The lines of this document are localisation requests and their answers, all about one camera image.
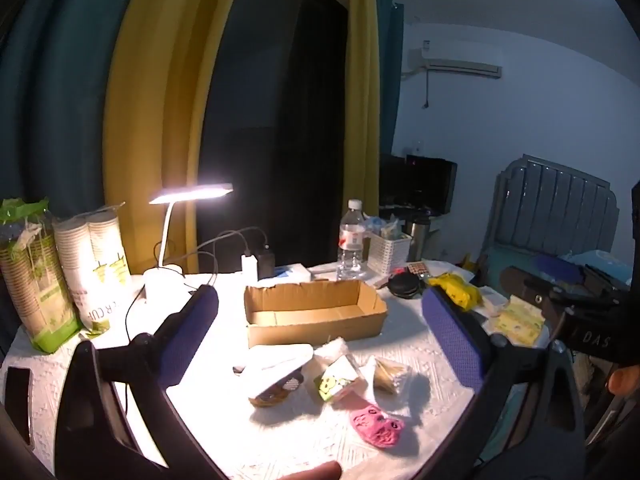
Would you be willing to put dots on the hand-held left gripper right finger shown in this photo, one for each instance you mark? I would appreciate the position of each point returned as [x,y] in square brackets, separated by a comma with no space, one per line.
[452,337]

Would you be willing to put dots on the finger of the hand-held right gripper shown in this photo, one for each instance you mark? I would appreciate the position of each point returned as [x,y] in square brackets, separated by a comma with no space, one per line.
[527,292]
[555,266]

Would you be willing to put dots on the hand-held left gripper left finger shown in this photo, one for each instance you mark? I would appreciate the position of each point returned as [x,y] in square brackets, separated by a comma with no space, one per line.
[187,340]

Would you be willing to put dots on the clear bag of cotton swabs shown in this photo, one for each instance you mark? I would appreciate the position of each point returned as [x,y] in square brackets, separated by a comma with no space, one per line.
[392,375]

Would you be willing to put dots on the grey patterned sock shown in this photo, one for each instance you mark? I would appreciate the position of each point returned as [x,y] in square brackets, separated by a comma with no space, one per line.
[294,382]

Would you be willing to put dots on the pink cat-face toy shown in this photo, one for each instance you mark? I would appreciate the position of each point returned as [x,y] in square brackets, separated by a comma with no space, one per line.
[375,425]

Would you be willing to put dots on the yellow-green snack packet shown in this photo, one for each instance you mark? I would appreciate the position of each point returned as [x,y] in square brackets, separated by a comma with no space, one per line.
[336,382]

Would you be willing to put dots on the cardboard box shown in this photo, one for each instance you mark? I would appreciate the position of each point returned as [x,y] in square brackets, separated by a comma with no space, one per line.
[315,332]

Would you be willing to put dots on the person's right hand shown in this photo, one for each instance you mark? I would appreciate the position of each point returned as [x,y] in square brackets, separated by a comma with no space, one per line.
[627,381]

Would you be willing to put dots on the person's left hand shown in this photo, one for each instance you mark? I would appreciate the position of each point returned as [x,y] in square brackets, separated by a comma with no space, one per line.
[312,472]

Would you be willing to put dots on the yellow tissue pack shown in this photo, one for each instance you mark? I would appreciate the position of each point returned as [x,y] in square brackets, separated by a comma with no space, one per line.
[520,321]

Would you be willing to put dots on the yellow plastic packet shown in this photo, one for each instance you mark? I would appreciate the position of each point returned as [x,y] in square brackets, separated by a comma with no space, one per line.
[457,290]

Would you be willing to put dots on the light blue bedding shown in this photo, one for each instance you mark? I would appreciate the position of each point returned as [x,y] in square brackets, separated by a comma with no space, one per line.
[602,260]

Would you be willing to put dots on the white desk lamp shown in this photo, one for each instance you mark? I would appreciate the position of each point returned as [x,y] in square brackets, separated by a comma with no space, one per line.
[162,282]

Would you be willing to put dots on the black round case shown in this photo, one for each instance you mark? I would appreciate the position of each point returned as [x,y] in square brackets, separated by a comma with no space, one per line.
[407,285]

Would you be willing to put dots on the pill blister pack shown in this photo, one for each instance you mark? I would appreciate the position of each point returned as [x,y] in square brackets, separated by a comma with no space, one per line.
[419,268]

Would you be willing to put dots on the white charger block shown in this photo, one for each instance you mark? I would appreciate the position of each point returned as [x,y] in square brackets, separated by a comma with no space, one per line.
[249,267]

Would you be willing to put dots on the white plastic basket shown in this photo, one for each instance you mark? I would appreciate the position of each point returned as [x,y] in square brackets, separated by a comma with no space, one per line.
[387,255]

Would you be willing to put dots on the steel thermos flask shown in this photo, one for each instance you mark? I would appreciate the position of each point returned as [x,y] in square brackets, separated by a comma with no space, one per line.
[417,237]

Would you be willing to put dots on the black power adapter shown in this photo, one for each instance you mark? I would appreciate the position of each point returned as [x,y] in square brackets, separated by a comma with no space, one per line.
[266,262]

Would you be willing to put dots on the blue and white tissue box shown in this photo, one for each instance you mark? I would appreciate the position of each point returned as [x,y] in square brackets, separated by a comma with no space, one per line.
[292,272]

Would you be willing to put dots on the white paper cup pack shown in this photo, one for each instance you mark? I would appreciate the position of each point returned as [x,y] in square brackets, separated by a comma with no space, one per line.
[90,260]

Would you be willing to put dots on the clear water bottle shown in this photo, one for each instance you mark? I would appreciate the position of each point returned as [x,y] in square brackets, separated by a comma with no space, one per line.
[351,260]

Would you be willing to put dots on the blue plastic packet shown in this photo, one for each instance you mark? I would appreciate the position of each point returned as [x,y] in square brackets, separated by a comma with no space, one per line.
[375,225]

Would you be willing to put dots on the black computer monitor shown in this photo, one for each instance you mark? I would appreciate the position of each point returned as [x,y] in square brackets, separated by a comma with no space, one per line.
[430,182]

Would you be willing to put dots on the green paper cup pack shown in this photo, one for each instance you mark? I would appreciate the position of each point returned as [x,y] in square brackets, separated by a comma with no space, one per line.
[40,300]

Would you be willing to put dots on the white embossed tablecloth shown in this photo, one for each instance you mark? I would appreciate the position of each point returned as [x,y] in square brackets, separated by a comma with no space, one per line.
[310,440]

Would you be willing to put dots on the dark glass window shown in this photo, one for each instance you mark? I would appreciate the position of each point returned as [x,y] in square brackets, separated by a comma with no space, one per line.
[275,135]

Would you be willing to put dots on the white air conditioner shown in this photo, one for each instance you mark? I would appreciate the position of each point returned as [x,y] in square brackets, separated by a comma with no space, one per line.
[450,60]

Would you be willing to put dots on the wide yellow curtain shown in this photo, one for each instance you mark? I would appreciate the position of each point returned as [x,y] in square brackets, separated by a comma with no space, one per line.
[150,110]

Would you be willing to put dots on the narrow teal curtain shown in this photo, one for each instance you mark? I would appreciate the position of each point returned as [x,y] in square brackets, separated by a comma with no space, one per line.
[390,70]

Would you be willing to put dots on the narrow yellow curtain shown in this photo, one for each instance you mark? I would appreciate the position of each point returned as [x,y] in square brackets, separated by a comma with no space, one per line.
[362,85]

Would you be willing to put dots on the wide teal curtain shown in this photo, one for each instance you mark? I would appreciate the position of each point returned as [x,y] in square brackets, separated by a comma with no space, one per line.
[55,85]

